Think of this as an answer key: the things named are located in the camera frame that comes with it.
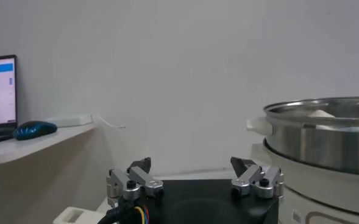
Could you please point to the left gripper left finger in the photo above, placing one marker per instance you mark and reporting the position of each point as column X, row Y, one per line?
column 129, row 185

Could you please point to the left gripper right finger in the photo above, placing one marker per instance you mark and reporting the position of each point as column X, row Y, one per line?
column 264, row 182

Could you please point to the white steamed baozi bun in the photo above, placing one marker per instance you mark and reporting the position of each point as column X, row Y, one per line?
column 321, row 114

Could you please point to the stainless steel steamer basket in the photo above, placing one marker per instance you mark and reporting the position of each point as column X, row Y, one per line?
column 319, row 146

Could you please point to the white electric cooker pot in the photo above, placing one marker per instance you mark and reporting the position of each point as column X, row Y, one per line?
column 319, row 194

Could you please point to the white side table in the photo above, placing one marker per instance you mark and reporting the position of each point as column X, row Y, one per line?
column 30, row 152

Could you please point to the blue computer mouse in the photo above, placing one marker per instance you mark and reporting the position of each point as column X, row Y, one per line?
column 34, row 130

